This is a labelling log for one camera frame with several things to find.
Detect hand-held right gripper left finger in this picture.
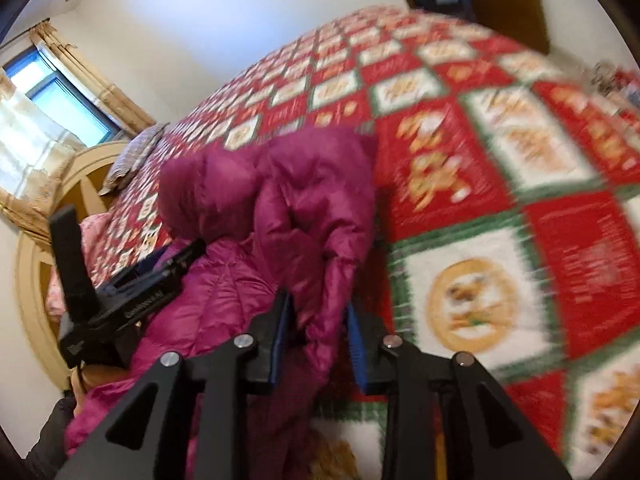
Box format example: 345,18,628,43
52,287,293,480

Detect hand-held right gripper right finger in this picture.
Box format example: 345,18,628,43
346,297,573,480

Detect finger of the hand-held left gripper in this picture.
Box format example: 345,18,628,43
145,238,207,287

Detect magenta down jacket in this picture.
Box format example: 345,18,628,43
65,126,382,480

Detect person's left forearm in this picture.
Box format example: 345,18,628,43
24,394,78,480

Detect person's left hand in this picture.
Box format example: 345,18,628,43
75,365,132,406

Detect cream wooden headboard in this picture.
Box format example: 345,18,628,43
14,141,132,392

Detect pink floral pillow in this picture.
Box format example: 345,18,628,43
45,211,117,317

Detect brown patterned pillow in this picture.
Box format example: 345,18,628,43
99,122,172,197

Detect sheer cream lace curtain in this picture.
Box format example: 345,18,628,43
0,66,88,232

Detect beige drape curtain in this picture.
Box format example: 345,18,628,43
29,19,158,137

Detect window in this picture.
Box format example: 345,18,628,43
4,44,122,147

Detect red patchwork quilt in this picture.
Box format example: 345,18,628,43
82,4,640,480

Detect blurred colourful clutter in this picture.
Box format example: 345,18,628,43
590,60,640,113

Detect brown wooden door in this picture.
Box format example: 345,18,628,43
467,0,552,57

